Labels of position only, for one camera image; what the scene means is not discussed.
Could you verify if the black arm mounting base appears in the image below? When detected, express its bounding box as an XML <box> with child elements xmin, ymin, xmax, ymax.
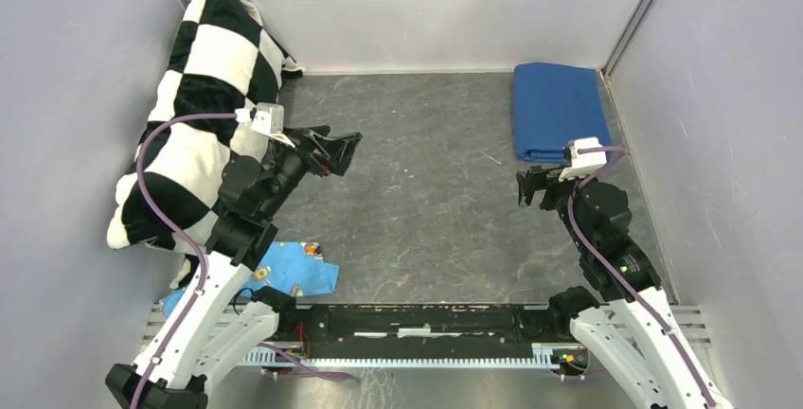
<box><xmin>270</xmin><ymin>304</ymin><xmax>580</xmax><ymax>361</ymax></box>

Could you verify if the aluminium frame rail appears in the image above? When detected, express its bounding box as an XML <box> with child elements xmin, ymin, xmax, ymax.
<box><xmin>140</xmin><ymin>304</ymin><xmax>711</xmax><ymax>350</ymax></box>

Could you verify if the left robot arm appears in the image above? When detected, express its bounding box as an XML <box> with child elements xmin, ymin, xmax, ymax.
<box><xmin>105</xmin><ymin>126</ymin><xmax>363</xmax><ymax>408</ymax></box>

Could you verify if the black white checkered pillow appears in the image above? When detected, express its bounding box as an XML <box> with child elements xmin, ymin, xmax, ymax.
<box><xmin>143</xmin><ymin>0</ymin><xmax>304</xmax><ymax>244</ymax></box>

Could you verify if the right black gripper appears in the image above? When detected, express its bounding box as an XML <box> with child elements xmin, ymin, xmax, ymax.
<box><xmin>515</xmin><ymin>163</ymin><xmax>598</xmax><ymax>252</ymax></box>

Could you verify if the white slotted cable duct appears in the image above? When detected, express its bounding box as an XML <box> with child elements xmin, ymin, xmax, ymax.
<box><xmin>239</xmin><ymin>347</ymin><xmax>569</xmax><ymax>370</ymax></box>

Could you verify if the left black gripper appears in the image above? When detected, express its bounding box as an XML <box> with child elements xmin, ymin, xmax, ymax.
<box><xmin>259</xmin><ymin>125</ymin><xmax>362</xmax><ymax>220</ymax></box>

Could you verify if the blue surgical drape cloth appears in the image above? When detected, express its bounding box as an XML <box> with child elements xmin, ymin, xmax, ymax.
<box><xmin>512</xmin><ymin>62</ymin><xmax>613</xmax><ymax>164</ymax></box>

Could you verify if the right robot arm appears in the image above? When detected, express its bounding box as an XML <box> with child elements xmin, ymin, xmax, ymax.
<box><xmin>516</xmin><ymin>167</ymin><xmax>733</xmax><ymax>408</ymax></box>

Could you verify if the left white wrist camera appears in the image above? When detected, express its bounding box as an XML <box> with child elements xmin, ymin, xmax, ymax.
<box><xmin>235</xmin><ymin>102</ymin><xmax>296</xmax><ymax>149</ymax></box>

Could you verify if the light blue patterned cloth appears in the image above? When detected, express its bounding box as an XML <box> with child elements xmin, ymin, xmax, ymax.
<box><xmin>159</xmin><ymin>240</ymin><xmax>341</xmax><ymax>320</ymax></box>

